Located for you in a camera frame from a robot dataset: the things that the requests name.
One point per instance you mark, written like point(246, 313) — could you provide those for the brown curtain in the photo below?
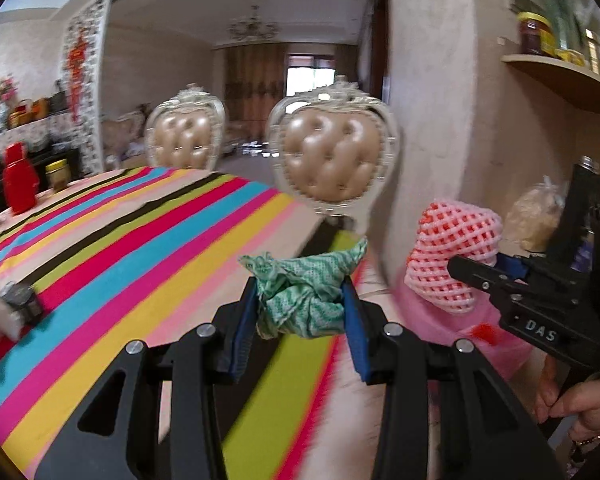
point(255, 80)

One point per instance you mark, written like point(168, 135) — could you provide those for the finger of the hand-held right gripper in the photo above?
point(512, 266)
point(480, 276)

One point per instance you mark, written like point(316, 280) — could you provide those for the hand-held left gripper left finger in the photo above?
point(242, 332)

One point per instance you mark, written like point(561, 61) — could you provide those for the clear bag of dried food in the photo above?
point(535, 220)

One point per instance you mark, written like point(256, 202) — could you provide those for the striped colourful tablecloth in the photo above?
point(130, 240)

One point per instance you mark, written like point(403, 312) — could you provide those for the ornate tufted dining chair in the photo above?
point(332, 152)
point(182, 140)

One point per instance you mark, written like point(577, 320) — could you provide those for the pink foam fruit net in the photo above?
point(445, 245)

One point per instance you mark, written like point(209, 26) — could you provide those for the ornate cream sofa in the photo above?
point(125, 132)

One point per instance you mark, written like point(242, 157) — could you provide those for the dark red jar yellow lid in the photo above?
point(535, 35)

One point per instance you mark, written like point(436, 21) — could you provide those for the sideboard with floral cloth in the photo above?
point(40, 135)

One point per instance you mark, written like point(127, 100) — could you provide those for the small glass jar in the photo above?
point(592, 52)

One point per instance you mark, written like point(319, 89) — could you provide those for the wooden wall shelf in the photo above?
point(565, 80)

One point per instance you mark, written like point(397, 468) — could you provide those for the brown jar with yellow lid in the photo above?
point(58, 176)

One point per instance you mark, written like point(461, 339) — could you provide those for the red hanging knot ornament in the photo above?
point(77, 70)

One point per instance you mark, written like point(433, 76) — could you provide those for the red thermos jug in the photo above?
point(19, 180)

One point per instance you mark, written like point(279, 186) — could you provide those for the white lattice screen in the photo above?
point(92, 85)

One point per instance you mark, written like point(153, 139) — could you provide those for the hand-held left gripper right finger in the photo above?
point(356, 332)

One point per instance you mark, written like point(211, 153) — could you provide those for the crystal chandelier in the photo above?
point(252, 27)

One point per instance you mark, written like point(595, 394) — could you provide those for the glass vase with green plant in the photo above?
point(562, 5)

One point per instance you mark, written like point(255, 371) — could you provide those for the green patterned cloth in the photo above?
point(305, 302)

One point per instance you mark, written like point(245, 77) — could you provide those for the orange baskets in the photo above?
point(27, 112)

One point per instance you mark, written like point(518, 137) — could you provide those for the person's right hand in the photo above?
point(592, 400)

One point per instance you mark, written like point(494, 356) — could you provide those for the pink plastic bag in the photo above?
point(462, 332)

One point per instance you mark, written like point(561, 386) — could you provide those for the vase with pink flowers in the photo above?
point(2, 97)

